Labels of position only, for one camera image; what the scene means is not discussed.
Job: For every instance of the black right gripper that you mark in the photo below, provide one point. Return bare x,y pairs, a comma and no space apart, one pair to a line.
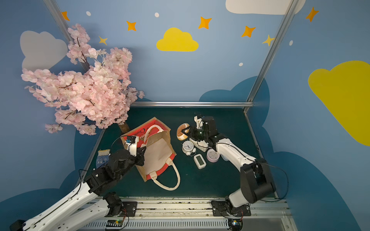
196,134

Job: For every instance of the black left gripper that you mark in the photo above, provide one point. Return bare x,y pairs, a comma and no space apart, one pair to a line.
138,152

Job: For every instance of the beige red canvas tote bag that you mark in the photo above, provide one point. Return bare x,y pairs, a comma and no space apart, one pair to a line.
154,135

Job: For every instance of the white twin bell alarm clock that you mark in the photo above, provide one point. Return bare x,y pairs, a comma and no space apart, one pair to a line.
188,148

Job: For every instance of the small white digital clock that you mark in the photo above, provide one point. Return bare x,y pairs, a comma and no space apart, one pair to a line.
199,161

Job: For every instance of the white rectangular digital clock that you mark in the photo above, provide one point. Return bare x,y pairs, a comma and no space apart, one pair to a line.
203,146

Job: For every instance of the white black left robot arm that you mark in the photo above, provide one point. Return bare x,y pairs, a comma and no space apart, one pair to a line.
90,200

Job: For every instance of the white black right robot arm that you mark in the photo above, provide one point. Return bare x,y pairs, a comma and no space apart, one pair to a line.
256,180

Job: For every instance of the blue white work glove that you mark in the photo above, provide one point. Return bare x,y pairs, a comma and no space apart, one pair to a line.
102,157

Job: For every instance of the left small circuit board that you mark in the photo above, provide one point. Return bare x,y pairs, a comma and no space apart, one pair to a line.
114,225

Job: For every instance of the small circuit board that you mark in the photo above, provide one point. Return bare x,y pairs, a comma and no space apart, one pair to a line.
114,225
235,224

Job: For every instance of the pink cherry blossom tree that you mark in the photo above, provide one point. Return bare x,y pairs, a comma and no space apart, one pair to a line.
94,100

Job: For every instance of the right small circuit board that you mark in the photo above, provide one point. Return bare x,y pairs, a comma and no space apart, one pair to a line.
235,224

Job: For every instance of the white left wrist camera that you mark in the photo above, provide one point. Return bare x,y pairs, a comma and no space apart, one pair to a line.
132,142

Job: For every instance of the aluminium back frame rail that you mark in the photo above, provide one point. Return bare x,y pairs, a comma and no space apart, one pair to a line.
194,104

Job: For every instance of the aluminium left floor rail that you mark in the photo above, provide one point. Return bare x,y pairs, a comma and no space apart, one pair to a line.
83,172

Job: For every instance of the metal base rail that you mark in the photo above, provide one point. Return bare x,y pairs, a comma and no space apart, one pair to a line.
198,214

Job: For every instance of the aluminium right corner post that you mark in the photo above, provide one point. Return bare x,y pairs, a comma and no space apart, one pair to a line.
283,27

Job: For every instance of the aluminium corner post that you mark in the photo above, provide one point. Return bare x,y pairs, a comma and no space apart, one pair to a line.
283,27
59,18

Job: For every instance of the aluminium left corner post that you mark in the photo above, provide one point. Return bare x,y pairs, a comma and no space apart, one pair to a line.
59,18

